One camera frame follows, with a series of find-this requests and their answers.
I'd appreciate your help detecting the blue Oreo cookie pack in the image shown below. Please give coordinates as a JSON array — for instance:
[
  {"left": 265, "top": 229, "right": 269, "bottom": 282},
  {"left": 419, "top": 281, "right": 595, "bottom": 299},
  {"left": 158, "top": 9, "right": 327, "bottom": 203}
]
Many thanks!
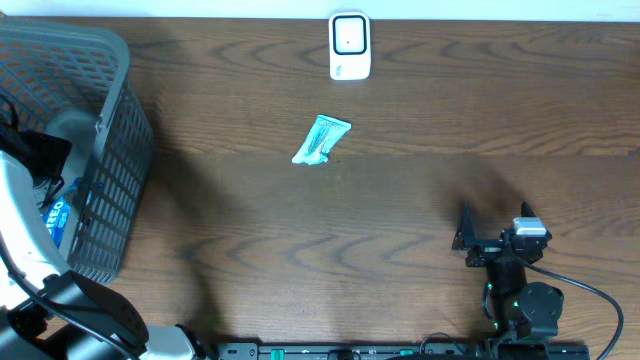
[{"left": 41, "top": 178, "right": 93, "bottom": 249}]

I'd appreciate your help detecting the teal snack packet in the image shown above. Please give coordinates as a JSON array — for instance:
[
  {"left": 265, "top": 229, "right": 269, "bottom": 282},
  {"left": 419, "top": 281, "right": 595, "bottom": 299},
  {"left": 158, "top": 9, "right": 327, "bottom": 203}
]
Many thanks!
[{"left": 291, "top": 114, "right": 352, "bottom": 165}]

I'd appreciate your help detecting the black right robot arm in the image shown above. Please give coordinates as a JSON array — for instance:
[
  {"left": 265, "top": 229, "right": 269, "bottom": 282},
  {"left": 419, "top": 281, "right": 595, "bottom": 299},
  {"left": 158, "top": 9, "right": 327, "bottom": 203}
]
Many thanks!
[{"left": 452, "top": 202, "right": 564, "bottom": 359}]

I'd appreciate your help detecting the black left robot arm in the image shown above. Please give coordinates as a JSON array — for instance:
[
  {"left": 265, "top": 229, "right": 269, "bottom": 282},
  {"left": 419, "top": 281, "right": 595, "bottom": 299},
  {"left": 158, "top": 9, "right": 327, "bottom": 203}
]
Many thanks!
[{"left": 1, "top": 97, "right": 219, "bottom": 359}]

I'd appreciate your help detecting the grey plastic mesh basket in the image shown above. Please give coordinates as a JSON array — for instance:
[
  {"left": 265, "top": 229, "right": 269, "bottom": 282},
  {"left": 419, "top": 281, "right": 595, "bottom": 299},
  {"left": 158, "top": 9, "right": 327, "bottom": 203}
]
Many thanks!
[{"left": 1, "top": 17, "right": 154, "bottom": 283}]

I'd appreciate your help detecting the black left camera cable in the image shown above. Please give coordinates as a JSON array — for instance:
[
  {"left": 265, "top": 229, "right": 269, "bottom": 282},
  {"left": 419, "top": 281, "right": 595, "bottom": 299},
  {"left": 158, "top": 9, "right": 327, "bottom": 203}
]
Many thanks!
[{"left": 0, "top": 239, "right": 146, "bottom": 360}]

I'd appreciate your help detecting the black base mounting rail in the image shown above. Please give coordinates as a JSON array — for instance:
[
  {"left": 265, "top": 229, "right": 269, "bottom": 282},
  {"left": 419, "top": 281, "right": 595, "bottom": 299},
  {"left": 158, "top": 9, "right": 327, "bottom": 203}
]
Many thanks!
[{"left": 214, "top": 341, "right": 591, "bottom": 360}]

